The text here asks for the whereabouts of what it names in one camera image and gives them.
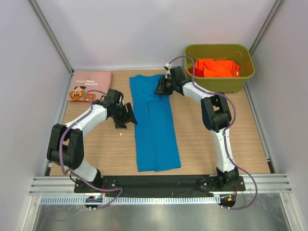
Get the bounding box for olive green plastic bin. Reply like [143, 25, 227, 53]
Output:
[184, 44, 255, 93]

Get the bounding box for red t shirt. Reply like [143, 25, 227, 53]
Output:
[188, 67, 204, 77]

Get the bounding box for aluminium front rail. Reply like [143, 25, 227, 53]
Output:
[29, 173, 292, 195]

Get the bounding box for left aluminium frame post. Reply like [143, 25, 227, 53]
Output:
[27, 0, 74, 75]

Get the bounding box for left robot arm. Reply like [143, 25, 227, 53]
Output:
[47, 89, 138, 192]

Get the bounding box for orange t shirt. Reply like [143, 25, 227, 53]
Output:
[194, 58, 241, 78]

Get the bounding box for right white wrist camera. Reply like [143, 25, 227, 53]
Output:
[164, 63, 174, 76]

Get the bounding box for blue t shirt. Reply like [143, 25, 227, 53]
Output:
[129, 75, 181, 172]

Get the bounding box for aluminium frame post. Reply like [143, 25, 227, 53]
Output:
[249, 0, 285, 56]
[27, 0, 74, 75]

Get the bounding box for right aluminium frame post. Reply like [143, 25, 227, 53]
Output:
[249, 0, 285, 56]

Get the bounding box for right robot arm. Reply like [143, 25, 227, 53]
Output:
[154, 65, 239, 189]

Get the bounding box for folded pink t shirt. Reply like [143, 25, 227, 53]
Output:
[67, 71, 112, 102]

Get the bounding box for white slotted cable duct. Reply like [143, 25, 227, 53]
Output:
[40, 196, 220, 205]

